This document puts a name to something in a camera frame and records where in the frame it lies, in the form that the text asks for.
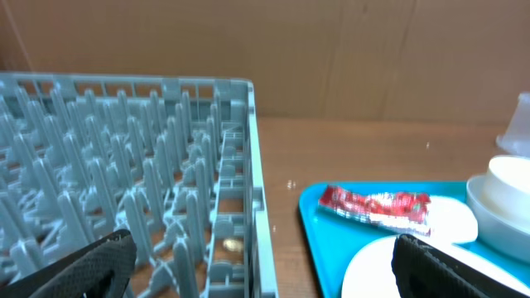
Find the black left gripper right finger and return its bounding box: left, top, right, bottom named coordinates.
left=391, top=234, right=526, bottom=298

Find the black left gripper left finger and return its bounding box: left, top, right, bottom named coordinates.
left=1, top=229, right=137, bottom=298

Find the grey shallow bowl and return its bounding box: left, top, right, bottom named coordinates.
left=466, top=175, right=529, bottom=263

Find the white paper cup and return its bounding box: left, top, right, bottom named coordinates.
left=481, top=155, right=529, bottom=229

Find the white round plate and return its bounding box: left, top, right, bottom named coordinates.
left=341, top=236, right=529, bottom=298

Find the white crumpled napkin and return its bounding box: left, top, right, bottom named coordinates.
left=426, top=195, right=478, bottom=244

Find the red foil snack wrapper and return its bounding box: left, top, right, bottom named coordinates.
left=318, top=185, right=432, bottom=236

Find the teal plastic tray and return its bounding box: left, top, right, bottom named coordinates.
left=299, top=183, right=529, bottom=297

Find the grey plastic dish rack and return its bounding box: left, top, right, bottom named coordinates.
left=1, top=72, right=278, bottom=297

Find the clear plastic bin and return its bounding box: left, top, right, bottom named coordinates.
left=496, top=93, right=530, bottom=157

